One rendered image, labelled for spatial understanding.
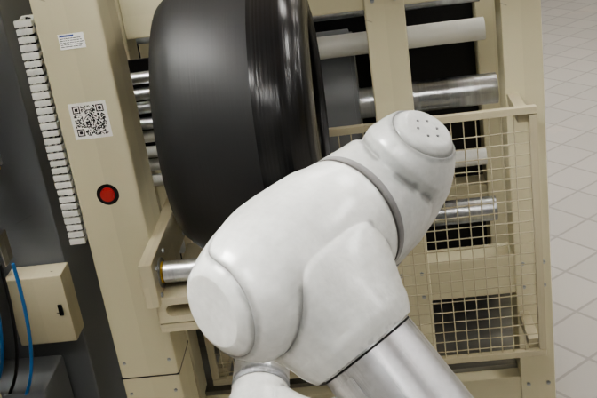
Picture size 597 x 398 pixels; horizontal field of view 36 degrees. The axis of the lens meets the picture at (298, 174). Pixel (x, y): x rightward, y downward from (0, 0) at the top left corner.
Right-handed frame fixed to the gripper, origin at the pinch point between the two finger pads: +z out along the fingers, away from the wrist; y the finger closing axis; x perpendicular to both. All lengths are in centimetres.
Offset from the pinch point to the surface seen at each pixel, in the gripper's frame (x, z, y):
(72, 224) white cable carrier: 5, 27, 43
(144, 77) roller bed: -4, 69, 31
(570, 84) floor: 191, 341, -135
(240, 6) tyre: -37.4, 30.7, -0.8
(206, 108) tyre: -26.8, 14.8, 6.3
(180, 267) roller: 10.1, 15.8, 19.6
